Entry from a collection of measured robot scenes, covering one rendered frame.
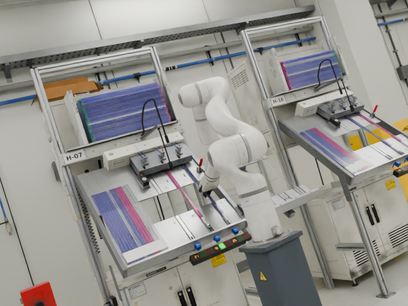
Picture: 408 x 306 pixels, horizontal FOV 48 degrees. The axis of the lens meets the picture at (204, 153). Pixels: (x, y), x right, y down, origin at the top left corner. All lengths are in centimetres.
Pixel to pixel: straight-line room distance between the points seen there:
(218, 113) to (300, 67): 164
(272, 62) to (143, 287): 178
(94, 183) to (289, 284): 129
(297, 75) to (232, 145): 173
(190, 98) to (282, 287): 86
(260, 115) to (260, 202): 174
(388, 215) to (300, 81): 112
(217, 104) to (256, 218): 50
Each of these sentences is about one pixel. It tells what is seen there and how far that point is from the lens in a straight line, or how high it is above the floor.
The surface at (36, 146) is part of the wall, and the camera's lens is 415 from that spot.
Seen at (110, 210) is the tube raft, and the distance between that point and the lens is 241.
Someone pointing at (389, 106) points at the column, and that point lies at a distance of 536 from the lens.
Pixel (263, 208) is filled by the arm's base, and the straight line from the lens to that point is 172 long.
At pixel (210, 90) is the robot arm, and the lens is 199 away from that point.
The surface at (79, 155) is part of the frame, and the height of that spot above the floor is 134.
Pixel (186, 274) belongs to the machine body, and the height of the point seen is 53.
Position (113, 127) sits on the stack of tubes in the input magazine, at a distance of 270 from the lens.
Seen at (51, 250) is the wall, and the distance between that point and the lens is 409.
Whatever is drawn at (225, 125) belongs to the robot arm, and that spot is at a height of 117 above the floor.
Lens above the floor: 101
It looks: 3 degrees up
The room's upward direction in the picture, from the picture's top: 19 degrees counter-clockwise
